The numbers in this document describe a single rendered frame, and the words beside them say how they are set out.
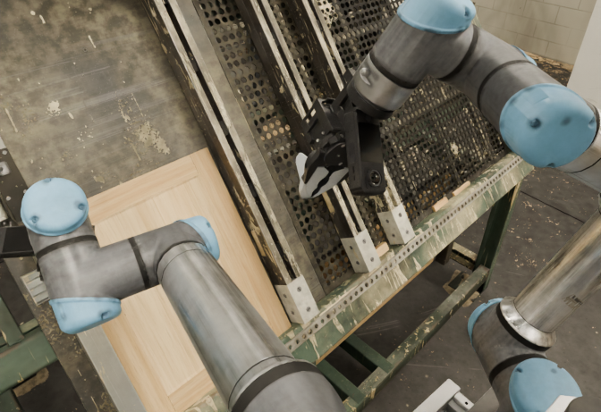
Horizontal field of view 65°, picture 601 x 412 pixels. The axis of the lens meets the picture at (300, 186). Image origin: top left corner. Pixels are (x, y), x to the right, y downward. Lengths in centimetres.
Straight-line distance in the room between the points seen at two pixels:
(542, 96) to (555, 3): 589
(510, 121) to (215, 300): 35
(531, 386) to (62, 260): 76
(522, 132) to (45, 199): 55
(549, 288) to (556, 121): 51
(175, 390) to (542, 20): 589
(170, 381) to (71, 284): 67
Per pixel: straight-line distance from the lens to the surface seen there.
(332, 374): 219
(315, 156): 66
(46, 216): 65
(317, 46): 158
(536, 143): 50
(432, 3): 56
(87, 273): 65
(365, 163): 62
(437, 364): 251
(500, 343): 102
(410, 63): 58
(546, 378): 98
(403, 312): 267
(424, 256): 175
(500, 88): 55
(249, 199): 129
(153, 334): 125
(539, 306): 98
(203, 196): 129
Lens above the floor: 201
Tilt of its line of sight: 35 degrees down
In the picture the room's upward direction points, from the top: straight up
